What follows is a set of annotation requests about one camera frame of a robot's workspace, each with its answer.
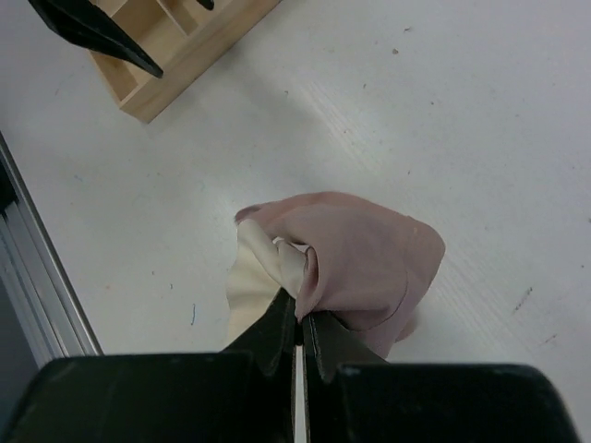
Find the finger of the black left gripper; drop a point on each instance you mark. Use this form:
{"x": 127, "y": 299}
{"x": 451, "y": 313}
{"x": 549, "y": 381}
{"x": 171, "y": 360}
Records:
{"x": 85, "y": 25}

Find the wooden compartment tray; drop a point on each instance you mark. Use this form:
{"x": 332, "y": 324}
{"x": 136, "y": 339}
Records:
{"x": 182, "y": 37}

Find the aluminium mounting rail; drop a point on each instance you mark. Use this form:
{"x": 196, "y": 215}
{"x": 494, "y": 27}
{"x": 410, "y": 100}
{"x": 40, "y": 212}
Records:
{"x": 42, "y": 295}

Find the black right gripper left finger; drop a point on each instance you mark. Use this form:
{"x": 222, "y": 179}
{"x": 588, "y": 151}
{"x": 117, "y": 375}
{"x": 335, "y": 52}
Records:
{"x": 243, "y": 393}

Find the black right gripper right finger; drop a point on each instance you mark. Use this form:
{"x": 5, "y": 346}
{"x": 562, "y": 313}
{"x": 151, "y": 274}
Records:
{"x": 353, "y": 395}

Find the pink underwear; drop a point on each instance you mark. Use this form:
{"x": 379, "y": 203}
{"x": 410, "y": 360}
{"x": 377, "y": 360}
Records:
{"x": 368, "y": 265}

